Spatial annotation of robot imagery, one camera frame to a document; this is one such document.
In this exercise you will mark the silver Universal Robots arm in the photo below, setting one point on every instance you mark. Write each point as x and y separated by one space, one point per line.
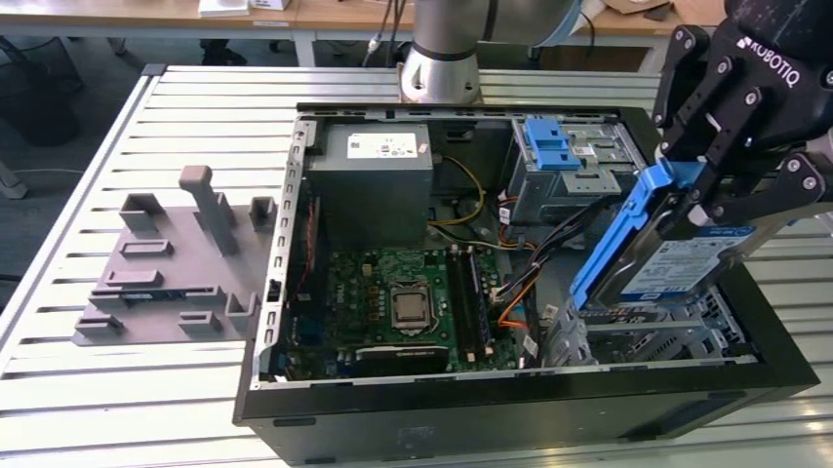
443 29

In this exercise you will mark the hard disk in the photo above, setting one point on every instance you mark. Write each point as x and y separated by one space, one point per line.
671 268

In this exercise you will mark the black graphics card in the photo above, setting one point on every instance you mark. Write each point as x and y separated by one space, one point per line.
401 358

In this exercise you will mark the green motherboard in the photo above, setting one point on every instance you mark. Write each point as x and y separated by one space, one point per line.
365 292

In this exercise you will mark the metal disk bay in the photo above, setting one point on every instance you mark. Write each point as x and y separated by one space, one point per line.
651 327

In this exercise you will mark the small white box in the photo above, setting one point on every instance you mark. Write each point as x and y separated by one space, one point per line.
270 4

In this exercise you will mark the wooden desk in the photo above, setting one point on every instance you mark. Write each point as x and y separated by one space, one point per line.
164 22

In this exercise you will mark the grey parts rack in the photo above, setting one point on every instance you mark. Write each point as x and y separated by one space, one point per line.
189 273

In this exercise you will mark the blue plastic drive latch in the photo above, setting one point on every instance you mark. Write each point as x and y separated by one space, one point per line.
551 146

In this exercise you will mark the black open PC case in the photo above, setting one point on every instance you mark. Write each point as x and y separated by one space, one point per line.
521 419

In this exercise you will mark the metal optical drive cage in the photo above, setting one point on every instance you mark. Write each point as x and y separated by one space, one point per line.
540 195

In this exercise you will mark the silver CPU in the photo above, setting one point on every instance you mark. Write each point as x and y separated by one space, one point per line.
409 304

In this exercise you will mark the grey Dell power supply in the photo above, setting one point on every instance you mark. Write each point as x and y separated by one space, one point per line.
372 205

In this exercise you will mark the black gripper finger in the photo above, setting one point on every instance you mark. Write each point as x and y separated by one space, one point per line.
807 178
674 83

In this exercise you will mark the brown cardboard piece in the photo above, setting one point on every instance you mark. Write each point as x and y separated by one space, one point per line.
625 6

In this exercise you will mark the RAM stick in motherboard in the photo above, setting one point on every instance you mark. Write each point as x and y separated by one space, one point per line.
484 302

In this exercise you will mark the wooden cabinet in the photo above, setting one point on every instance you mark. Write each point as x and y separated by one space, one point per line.
696 12

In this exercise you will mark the RAM stick in rack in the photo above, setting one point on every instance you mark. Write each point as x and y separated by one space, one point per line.
164 294

